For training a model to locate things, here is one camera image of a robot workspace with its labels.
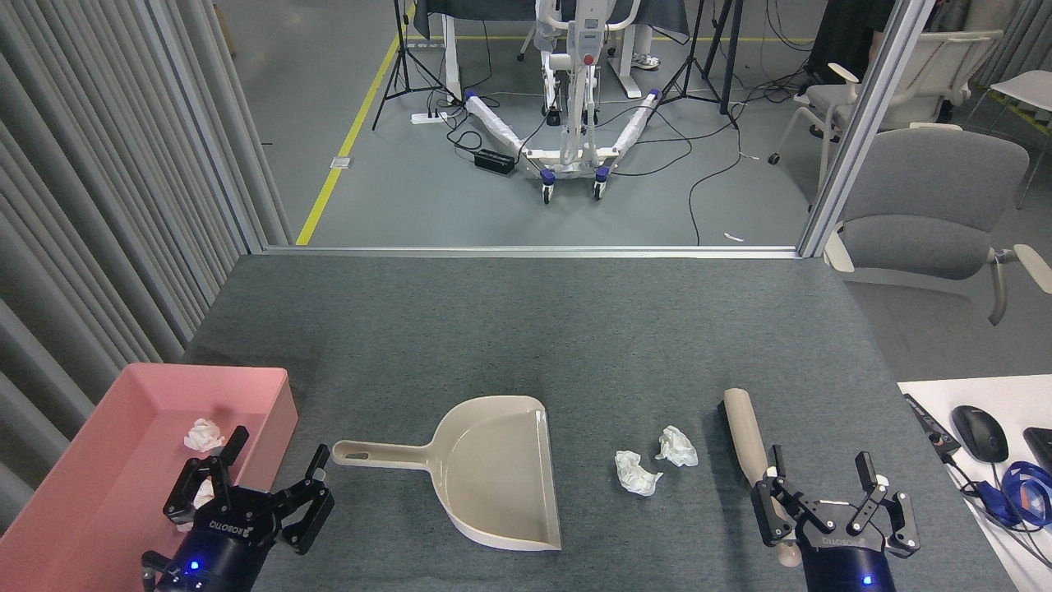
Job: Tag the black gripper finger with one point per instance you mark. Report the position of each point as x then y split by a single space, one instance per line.
316 514
237 440
904 526
768 510

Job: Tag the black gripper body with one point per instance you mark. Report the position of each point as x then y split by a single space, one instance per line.
222 551
846 559

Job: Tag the beige hand brush black bristles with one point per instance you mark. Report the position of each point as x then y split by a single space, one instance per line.
746 427

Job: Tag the white paper ball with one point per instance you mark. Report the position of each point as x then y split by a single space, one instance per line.
634 475
678 446
202 495
203 436

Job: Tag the beige plastic dustpan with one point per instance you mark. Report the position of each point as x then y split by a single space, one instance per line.
493 469

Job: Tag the pink plastic bin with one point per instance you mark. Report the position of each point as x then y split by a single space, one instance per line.
99 477

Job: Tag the slim black device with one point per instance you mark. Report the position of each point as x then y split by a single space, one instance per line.
929 423

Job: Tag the black computer mouse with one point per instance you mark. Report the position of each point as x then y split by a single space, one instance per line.
980 434

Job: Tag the black flat item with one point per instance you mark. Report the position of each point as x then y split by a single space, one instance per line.
1040 448

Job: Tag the white side table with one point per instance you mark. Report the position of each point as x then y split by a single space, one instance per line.
1019 403

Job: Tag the grey slatted curtain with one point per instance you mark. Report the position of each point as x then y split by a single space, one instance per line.
99 205

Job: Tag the metal floor plate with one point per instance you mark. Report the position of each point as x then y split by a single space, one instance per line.
342 162

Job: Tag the grey office chair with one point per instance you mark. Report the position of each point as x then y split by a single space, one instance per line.
929 205

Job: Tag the white power strip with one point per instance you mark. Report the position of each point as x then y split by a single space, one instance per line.
429 117

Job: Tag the black tripod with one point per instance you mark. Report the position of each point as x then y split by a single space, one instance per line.
727 57
403 66

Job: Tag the white office chair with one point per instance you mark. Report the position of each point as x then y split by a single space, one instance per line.
920 82

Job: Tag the white wheeled stand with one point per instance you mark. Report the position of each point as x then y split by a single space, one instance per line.
575 99

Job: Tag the small white table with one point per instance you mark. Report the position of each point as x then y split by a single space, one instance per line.
1027 86

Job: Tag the person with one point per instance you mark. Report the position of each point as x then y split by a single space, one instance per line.
646 61
842 33

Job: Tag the white desk with dark cloth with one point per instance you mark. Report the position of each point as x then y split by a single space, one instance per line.
493 8

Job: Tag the silver table edge rail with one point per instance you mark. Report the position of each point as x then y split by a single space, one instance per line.
534 252

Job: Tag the silver aluminium post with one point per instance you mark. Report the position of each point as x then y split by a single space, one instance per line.
863 123

